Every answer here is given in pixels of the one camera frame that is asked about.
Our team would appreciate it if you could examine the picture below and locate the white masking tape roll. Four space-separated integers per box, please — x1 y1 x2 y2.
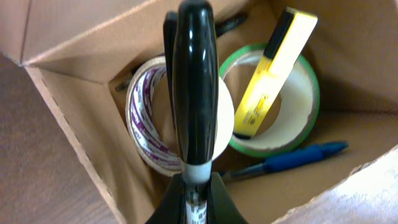
125 56 234 177

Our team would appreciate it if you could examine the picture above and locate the black ballpoint pen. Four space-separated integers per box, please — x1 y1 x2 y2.
114 12 248 92

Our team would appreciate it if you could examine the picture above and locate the cardboard box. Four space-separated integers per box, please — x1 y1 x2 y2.
1 0 397 223

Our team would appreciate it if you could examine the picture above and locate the yellow highlighter marker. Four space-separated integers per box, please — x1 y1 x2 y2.
233 7 318 139

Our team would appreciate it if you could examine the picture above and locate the blue ballpoint pen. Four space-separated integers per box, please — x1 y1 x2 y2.
219 141 349 182

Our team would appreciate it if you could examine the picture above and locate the black sharpie marker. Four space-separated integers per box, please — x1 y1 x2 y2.
172 1 218 223

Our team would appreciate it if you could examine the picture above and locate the green tape roll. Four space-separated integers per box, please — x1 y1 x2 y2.
229 55 320 158

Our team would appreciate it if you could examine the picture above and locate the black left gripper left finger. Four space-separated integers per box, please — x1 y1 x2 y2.
146 174 185 224

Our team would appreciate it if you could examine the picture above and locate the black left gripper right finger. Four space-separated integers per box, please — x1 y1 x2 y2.
205 172 248 224

